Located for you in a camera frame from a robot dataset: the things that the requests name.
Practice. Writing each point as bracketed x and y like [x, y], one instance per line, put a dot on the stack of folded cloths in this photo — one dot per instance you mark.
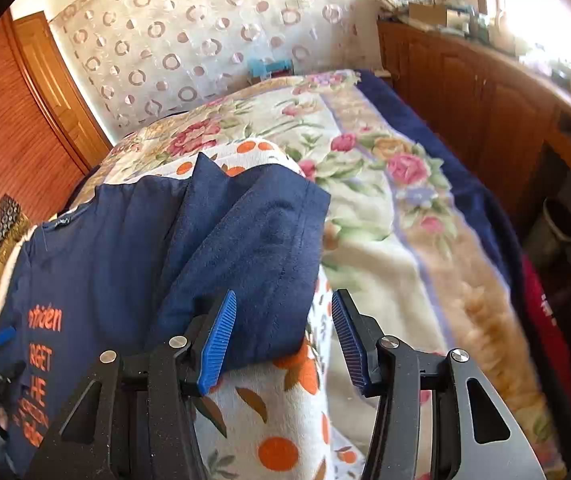
[390, 1]

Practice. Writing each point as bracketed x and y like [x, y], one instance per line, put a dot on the red cloth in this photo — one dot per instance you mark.
[540, 320]

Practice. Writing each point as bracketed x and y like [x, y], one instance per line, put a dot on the white orange-print cloth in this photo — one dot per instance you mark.
[265, 410]

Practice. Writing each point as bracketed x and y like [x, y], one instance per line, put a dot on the metal bin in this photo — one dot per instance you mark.
[558, 230]

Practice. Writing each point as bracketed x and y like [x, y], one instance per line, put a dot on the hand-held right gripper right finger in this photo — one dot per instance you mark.
[350, 345]

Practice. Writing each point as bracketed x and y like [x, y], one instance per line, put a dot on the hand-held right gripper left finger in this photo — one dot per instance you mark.
[218, 345]

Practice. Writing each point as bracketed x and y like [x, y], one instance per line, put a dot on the floral blanket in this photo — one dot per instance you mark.
[390, 240]

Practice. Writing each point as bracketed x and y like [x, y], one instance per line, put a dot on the small blue object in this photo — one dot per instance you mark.
[268, 67]

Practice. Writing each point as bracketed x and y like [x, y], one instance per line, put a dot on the long wooden cabinet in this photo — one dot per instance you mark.
[465, 85]

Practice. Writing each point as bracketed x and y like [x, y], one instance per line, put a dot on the navy blue t-shirt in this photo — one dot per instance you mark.
[115, 260]

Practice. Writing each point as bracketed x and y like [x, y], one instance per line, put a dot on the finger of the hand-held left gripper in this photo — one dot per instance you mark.
[2, 336]

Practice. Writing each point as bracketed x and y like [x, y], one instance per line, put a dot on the circle-pattern sheer curtain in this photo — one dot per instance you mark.
[190, 20]

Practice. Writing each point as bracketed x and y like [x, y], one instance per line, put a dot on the cardboard box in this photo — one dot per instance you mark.
[426, 12]

